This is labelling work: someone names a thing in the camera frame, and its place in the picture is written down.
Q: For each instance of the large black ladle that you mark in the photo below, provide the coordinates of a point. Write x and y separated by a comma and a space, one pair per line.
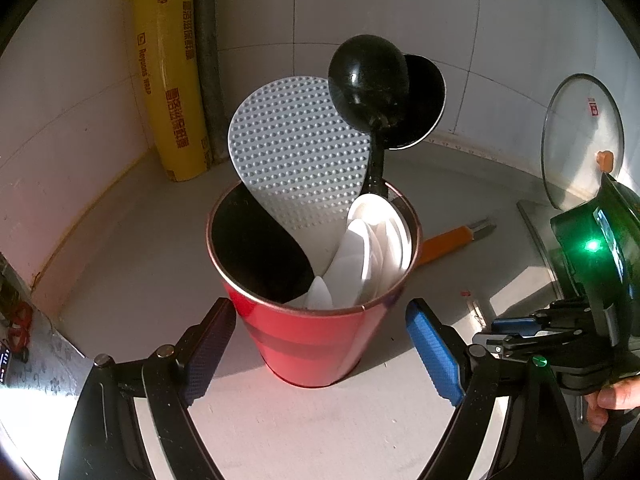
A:
425, 105

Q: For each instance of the person's right hand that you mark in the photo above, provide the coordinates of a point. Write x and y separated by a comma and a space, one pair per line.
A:
620, 397

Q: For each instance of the red cylindrical holder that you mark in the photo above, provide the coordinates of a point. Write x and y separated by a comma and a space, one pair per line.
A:
310, 345

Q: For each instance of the red scissors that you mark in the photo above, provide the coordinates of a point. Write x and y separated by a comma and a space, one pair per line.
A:
21, 325

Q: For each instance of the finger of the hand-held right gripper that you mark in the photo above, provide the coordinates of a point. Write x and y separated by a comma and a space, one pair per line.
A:
525, 346
540, 322

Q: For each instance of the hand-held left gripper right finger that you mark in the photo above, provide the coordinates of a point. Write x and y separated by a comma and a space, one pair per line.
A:
435, 355

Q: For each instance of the white dotted rice paddle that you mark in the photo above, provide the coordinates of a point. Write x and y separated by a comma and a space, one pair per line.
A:
295, 145

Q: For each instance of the glass pot lid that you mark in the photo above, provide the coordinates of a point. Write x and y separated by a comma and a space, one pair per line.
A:
575, 140

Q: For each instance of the yellow cling wrap box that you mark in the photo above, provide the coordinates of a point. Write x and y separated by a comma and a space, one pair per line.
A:
170, 70

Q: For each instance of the grey pipe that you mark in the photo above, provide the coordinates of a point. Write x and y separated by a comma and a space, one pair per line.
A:
210, 60

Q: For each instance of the white printed rice spoon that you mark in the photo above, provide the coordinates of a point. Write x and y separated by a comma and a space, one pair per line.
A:
385, 240

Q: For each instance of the silver foil sheet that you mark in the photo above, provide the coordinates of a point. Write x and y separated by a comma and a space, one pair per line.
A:
50, 355

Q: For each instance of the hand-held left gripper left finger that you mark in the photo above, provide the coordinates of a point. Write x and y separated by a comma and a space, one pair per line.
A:
210, 355

